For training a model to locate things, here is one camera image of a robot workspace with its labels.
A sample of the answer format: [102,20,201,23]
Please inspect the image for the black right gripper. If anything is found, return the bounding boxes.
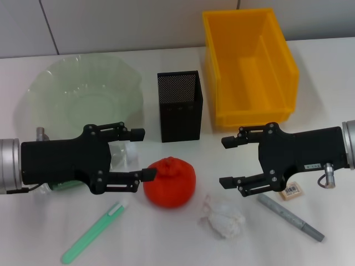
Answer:
[219,123,347,198]

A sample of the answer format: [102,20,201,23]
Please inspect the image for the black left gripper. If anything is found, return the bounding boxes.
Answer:
[21,121,158,195]

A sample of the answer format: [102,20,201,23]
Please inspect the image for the clear bottle with green label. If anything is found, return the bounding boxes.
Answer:
[33,142,139,195]

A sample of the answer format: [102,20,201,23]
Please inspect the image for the orange toy fruit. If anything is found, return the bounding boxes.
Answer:
[143,156,197,208]

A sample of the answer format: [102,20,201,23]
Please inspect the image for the white paper ball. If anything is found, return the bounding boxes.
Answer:
[197,193,246,241]

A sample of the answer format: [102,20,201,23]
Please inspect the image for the black mesh pen holder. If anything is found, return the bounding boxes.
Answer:
[157,70,204,144]

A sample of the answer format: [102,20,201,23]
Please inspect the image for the beige eraser with barcode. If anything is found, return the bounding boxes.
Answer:
[278,180,302,201]

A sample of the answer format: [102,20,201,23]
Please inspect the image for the grey marker pen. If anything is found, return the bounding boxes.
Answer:
[257,193,326,243]

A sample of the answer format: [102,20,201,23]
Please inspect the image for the green glass fruit plate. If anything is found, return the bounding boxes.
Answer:
[26,54,145,139]

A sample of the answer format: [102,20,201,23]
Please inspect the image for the green pen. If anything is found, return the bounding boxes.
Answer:
[60,199,130,264]

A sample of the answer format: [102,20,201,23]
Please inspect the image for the yellow plastic bin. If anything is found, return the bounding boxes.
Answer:
[201,7,301,130]

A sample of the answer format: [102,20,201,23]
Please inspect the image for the silver right wrist plug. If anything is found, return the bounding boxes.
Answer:
[324,163,337,188]

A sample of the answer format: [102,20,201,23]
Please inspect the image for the silver wrist plug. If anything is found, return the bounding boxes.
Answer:
[324,163,337,188]
[35,126,50,142]

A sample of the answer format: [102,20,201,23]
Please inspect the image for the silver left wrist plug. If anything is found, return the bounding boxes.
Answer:
[35,126,50,142]

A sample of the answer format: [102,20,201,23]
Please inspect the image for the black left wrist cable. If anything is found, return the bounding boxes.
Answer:
[5,185,39,194]

